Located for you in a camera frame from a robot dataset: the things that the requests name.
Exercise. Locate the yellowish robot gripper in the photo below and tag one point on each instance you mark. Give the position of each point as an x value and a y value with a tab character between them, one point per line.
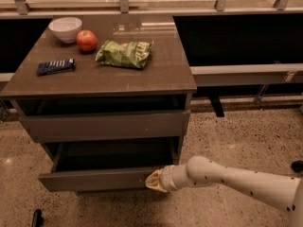
166	179

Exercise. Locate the grey drawer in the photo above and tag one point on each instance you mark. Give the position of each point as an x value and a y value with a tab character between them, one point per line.
109	165
105	126

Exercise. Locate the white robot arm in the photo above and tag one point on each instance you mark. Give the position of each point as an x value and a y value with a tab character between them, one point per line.
284	193

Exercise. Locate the black cabinet caster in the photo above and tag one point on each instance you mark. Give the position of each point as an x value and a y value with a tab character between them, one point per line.
37	220

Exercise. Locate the green chip bag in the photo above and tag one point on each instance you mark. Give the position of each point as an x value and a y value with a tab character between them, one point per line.
129	55

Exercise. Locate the black wheel on floor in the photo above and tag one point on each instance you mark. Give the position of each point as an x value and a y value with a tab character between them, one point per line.
297	166

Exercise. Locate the red apple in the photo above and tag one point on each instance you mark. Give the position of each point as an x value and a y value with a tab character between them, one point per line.
86	40

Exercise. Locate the dark blue snack bar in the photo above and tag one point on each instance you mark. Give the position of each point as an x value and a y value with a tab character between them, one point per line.
55	67

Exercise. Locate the white ceramic bowl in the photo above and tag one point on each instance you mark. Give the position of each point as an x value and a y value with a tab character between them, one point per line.
66	29

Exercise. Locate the grey horizontal bench rail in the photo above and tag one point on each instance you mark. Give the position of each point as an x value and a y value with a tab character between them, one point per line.
230	75

